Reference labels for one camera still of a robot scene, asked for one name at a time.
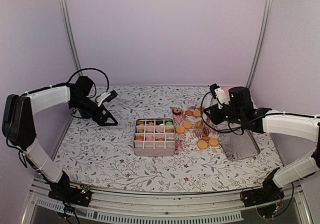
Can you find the floral tablecloth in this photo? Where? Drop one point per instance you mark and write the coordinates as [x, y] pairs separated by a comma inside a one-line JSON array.
[[104, 156]]

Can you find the silver tin lid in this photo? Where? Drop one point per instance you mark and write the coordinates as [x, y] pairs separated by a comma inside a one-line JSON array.
[[238, 147]]

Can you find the green round cookie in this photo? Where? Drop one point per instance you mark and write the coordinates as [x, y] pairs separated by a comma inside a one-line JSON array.
[[168, 123]]

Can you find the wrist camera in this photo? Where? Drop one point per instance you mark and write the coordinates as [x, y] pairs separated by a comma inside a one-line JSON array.
[[106, 97], [220, 95]]

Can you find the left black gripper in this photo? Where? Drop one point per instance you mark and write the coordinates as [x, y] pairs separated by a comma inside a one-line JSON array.
[[101, 121]]

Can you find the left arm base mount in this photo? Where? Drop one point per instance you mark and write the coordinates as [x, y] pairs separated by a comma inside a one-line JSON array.
[[71, 195]]

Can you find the right aluminium frame post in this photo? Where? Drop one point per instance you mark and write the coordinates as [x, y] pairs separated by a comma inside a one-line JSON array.
[[260, 42]]

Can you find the left aluminium frame post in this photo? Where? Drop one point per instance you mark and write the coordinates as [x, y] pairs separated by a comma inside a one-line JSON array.
[[69, 33]]

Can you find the dark blue cup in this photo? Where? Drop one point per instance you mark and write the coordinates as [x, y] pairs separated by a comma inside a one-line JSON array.
[[82, 115]]

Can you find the aluminium front rail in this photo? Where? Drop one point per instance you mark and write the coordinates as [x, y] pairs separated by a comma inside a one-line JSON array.
[[113, 206]]

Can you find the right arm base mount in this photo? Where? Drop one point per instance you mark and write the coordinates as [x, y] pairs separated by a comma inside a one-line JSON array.
[[257, 196]]

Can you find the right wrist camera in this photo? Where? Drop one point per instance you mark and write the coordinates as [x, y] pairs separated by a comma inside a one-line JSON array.
[[220, 95]]

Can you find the metal serving tongs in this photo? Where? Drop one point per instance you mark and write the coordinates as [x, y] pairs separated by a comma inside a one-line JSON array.
[[201, 129]]

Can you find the brown flower cookie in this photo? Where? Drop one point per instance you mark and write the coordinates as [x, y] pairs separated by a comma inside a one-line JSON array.
[[159, 123]]

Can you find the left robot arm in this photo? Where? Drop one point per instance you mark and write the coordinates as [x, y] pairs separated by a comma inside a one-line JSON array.
[[30, 119]]

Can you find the pink plate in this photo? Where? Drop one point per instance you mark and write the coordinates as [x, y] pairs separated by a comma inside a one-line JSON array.
[[226, 90]]

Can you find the orange swirl cookie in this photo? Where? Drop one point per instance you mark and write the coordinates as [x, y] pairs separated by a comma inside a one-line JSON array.
[[140, 123]]

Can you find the aluminium frame post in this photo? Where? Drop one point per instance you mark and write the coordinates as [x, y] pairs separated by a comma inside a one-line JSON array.
[[260, 42], [69, 33]]

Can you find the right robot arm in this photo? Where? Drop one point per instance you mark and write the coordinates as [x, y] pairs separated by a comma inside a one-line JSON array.
[[235, 106]]

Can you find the metal tin with white dividers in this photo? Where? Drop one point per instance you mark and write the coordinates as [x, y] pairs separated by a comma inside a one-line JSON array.
[[164, 143]]

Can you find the chocolate donut cookie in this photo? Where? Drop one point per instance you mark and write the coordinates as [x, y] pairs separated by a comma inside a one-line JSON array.
[[177, 111]]

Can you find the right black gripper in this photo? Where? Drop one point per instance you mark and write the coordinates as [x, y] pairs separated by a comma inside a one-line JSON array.
[[215, 117]]

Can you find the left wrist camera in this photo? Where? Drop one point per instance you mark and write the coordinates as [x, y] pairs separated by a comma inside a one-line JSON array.
[[106, 97]]

